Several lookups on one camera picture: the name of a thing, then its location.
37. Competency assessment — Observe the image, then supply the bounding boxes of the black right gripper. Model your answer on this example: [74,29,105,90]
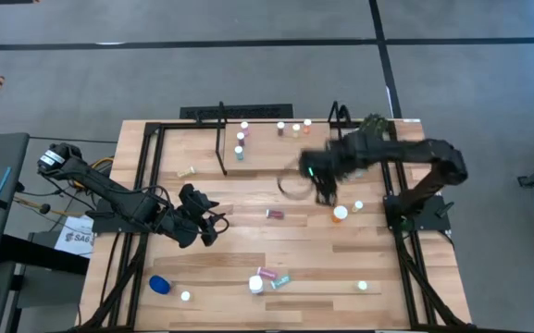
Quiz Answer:
[297,146,342,207]

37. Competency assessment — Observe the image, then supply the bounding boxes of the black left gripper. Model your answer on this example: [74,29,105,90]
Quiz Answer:
[170,183,222,249]

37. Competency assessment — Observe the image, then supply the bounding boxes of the large orange pill bottle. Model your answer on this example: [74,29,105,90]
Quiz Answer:
[330,204,349,224]

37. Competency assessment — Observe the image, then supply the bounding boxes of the jar with blue lid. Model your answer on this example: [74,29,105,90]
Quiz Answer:
[148,275,172,296]

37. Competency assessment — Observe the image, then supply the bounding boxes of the large white labelled bottle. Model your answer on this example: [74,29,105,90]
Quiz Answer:
[248,275,265,296]

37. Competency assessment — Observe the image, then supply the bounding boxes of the green cactus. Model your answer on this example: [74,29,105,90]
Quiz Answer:
[357,114,391,140]

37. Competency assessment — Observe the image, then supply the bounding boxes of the black floor vent grille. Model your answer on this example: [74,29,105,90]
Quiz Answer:
[180,104,294,120]

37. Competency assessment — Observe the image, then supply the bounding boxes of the white printed paper sheet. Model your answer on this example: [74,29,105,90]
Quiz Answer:
[55,215,95,259]

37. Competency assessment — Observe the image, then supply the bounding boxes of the black desk bar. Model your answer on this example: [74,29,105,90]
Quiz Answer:
[0,233,91,277]

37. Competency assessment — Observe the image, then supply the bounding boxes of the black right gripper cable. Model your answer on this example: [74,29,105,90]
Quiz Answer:
[277,167,317,202]

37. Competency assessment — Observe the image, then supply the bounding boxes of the black aluminium table frame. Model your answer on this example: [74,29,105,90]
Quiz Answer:
[79,120,474,332]

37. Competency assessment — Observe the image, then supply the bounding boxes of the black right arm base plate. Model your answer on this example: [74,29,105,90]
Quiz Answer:
[383,193,453,232]

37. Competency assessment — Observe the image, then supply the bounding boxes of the yellow cable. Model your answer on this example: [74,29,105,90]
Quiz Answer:
[14,155,116,218]

